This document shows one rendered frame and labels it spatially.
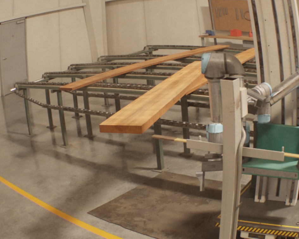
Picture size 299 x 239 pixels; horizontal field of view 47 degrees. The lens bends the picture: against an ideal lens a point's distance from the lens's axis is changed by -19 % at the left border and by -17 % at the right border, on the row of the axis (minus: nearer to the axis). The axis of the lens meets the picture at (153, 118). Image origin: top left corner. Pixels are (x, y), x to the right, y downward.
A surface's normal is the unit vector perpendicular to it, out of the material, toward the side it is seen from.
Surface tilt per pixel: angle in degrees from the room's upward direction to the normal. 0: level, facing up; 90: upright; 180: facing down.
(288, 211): 0
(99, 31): 90
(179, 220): 0
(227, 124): 90
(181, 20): 89
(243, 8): 90
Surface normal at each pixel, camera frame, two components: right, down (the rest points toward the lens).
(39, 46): 0.77, 0.06
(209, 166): -0.51, -0.13
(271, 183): -0.58, 0.27
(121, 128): -0.32, 0.29
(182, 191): -0.08, -0.96
